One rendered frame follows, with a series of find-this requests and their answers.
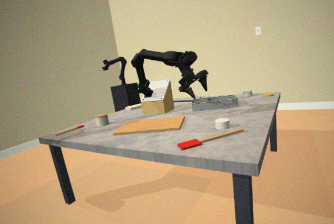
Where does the red spatula with wooden handle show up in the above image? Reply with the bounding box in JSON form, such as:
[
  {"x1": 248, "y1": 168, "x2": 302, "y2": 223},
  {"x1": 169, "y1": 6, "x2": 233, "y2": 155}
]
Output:
[{"x1": 177, "y1": 128, "x2": 244, "y2": 150}]

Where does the cream short cylinder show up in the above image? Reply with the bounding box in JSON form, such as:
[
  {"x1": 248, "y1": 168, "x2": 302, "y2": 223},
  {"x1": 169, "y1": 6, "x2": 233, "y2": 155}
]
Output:
[{"x1": 215, "y1": 118, "x2": 230, "y2": 130}]

